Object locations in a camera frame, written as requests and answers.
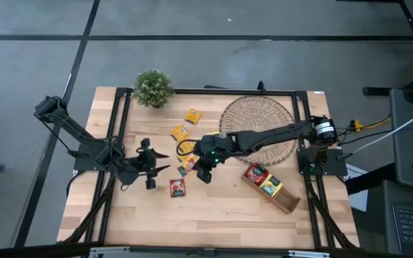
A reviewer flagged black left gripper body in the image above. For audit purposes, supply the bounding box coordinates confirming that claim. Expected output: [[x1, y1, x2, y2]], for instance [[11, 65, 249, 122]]
[[129, 138, 159, 180]]

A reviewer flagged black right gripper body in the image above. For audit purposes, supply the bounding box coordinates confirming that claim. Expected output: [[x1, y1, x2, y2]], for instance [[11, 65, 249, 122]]
[[196, 150, 220, 170]]

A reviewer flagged wooden three-compartment tea box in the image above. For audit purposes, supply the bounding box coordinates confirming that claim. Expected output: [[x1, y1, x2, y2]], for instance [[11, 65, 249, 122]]
[[240, 163, 302, 215]]

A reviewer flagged small green potted plant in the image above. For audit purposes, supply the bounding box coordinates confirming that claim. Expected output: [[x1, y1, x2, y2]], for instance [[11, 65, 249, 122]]
[[132, 68, 176, 110]]

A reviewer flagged round woven placemat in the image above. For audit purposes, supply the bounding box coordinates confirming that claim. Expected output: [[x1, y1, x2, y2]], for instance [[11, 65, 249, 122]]
[[219, 95, 298, 168]]

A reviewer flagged white paper sheet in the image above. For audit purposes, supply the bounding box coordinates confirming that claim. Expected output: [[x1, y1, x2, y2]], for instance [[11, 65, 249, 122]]
[[345, 163, 369, 213]]

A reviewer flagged black stand leg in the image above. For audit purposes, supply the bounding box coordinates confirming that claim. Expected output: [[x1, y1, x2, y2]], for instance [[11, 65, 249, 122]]
[[362, 67, 413, 105]]

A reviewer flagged grey desk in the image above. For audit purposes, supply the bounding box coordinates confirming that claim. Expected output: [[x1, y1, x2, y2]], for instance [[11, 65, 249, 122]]
[[381, 178, 413, 258]]

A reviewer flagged grey cart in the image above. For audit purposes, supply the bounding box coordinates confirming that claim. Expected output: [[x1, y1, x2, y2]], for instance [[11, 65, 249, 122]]
[[389, 87, 413, 193]]

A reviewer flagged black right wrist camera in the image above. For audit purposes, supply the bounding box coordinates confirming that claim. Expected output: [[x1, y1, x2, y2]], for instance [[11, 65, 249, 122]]
[[196, 168, 214, 184]]

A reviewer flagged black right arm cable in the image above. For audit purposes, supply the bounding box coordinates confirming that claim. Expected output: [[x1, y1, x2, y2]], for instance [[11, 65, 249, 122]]
[[176, 138, 200, 157]]

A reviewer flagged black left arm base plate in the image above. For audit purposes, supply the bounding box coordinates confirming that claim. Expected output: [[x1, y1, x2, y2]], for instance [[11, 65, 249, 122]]
[[72, 143, 125, 172]]

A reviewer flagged black metal table frame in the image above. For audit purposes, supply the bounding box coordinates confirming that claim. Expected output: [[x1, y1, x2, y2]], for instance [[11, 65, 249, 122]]
[[56, 80, 361, 252]]

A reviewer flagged silver bracket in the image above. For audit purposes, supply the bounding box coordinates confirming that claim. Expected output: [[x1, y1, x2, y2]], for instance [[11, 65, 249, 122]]
[[87, 245, 132, 257], [287, 249, 331, 258]]

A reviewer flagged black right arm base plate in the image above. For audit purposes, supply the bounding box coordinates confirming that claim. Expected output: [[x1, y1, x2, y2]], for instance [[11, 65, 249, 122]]
[[297, 147, 348, 176]]

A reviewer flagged black camera rig beam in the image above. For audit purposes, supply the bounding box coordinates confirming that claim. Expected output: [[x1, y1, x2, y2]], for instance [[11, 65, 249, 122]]
[[0, 242, 413, 258]]

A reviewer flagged yellow power cord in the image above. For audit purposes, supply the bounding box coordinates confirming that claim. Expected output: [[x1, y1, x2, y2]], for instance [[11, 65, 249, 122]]
[[349, 116, 393, 133]]

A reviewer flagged black floor cable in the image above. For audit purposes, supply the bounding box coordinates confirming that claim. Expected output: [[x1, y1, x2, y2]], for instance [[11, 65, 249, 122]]
[[335, 120, 396, 146]]

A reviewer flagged white cable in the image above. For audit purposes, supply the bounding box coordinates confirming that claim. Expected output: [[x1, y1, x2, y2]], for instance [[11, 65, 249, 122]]
[[351, 105, 413, 155]]

